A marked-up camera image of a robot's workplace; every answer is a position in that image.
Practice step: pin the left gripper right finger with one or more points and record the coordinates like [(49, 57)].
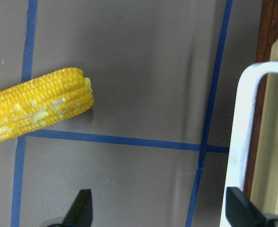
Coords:
[(240, 212)]

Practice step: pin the white drawer handle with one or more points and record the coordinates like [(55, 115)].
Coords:
[(243, 120)]

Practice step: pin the yellow corn cob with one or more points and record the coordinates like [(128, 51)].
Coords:
[(44, 101)]

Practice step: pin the brown wooden drawer box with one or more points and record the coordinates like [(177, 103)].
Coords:
[(261, 177)]

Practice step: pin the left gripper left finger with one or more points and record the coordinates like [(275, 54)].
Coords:
[(80, 212)]

